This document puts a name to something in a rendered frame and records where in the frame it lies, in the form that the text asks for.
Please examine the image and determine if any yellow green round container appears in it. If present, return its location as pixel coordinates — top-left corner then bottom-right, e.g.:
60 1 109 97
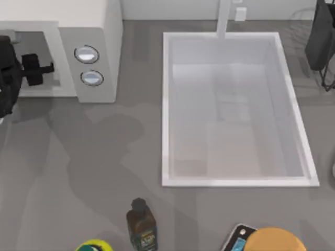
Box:
75 238 111 251

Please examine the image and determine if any round tan bread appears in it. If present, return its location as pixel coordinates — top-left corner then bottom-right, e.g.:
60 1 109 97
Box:
244 226 307 251

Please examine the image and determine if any white sink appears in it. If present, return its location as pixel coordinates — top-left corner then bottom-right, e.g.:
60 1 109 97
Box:
161 31 321 188

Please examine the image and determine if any round silver microwave knob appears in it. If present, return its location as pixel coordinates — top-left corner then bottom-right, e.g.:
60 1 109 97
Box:
74 44 100 64
80 70 105 87

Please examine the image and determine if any tall white tap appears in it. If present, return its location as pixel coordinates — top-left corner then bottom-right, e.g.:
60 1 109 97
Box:
215 0 231 40

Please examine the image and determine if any white wall socket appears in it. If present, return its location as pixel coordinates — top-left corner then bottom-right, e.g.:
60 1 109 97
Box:
235 7 248 22

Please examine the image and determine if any brown bottle with black cap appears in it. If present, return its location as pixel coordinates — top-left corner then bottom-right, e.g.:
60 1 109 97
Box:
126 197 158 251

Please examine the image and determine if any pale microwave oven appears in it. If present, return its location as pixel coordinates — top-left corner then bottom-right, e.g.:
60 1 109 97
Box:
0 0 124 104

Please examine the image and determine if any black flat device blue screen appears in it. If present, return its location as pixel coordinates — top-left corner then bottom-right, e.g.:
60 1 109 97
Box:
220 223 259 251

